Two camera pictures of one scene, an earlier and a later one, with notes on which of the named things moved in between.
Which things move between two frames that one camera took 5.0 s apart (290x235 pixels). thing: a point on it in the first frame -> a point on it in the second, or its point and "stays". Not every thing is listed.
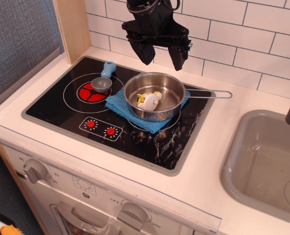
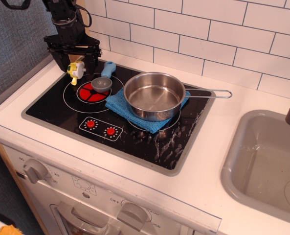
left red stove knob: [90, 124] stays
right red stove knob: [110, 131] stays
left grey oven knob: [35, 170] stays
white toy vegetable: [148, 101] -> [76, 70]
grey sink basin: [261, 164] stays
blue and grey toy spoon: [103, 84] stays
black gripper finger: [178, 55] -> [91, 63]
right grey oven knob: [132, 215] stays
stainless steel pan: [172, 92] stays
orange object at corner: [10, 230] stays
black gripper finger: [145, 52] -> [63, 59]
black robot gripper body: [154, 23] -> [71, 37]
